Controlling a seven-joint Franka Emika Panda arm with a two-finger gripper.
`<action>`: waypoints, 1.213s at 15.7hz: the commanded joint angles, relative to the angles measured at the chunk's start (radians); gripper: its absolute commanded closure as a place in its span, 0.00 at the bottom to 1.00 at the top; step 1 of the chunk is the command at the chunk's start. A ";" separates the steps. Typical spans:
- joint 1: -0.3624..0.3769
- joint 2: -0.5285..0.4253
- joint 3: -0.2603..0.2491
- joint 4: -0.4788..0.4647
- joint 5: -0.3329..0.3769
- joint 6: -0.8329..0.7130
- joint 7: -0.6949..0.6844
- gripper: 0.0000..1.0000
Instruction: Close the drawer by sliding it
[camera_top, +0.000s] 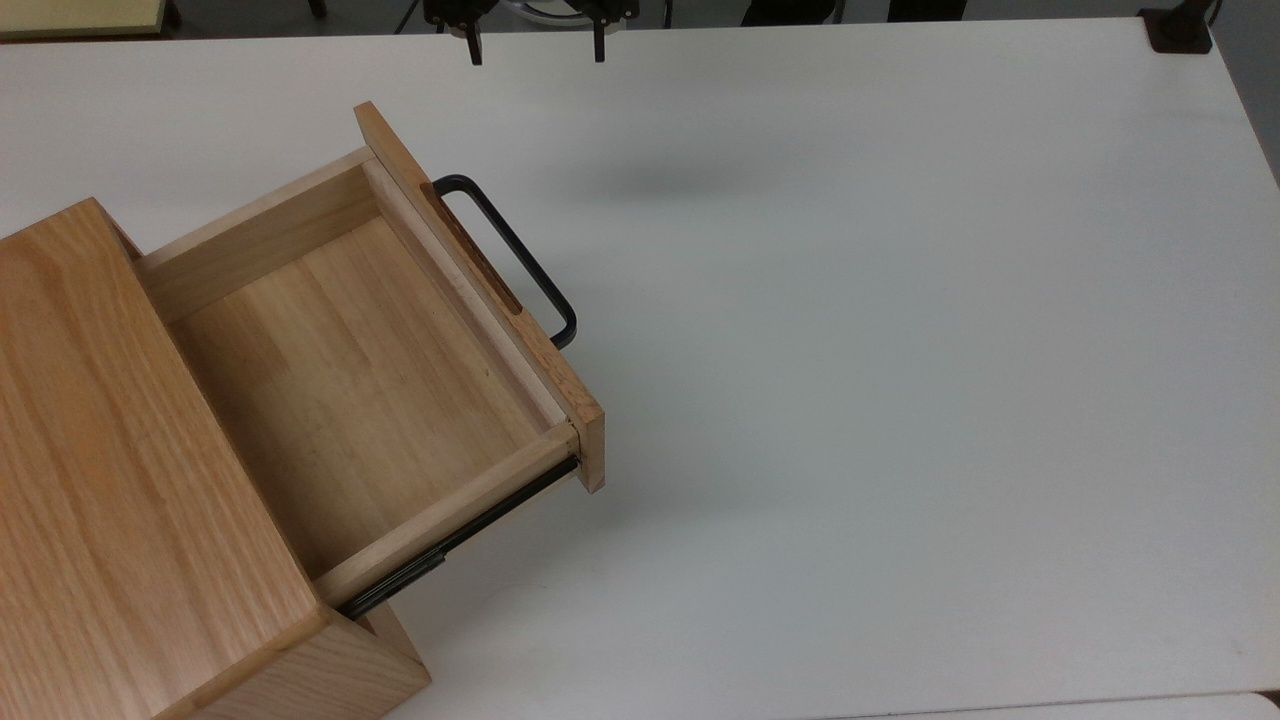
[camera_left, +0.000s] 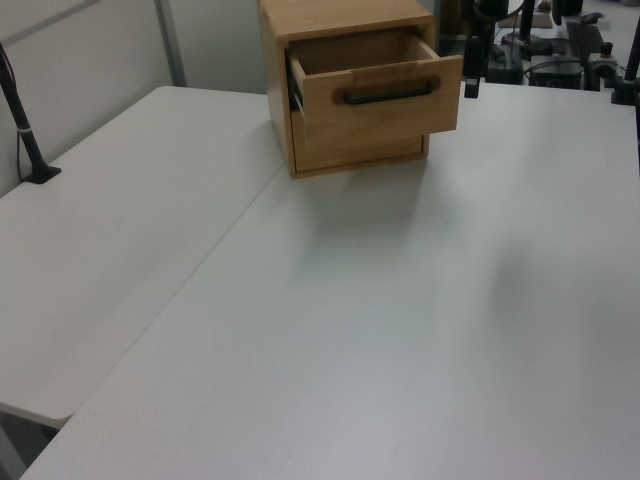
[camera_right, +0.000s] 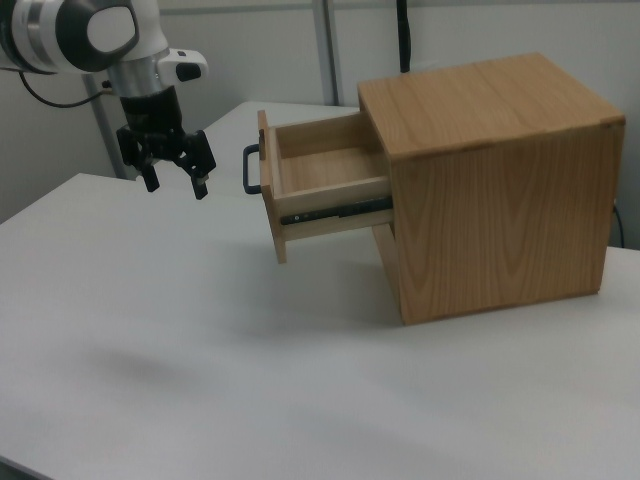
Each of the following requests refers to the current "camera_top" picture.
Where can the black Franka gripper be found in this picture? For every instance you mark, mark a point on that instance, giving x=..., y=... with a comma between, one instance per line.
x=450, y=9

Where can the wooden drawer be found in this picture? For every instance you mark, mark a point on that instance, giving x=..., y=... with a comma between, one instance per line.
x=350, y=370

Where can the pale yellow board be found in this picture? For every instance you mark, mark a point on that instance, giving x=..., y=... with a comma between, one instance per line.
x=80, y=15

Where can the light wooden cabinet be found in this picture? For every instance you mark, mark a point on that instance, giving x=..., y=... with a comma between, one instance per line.
x=120, y=480

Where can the black table clamp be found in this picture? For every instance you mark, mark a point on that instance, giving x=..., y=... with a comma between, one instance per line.
x=1178, y=30

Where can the black metal drawer slide rail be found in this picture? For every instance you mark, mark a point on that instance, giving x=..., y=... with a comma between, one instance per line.
x=470, y=530

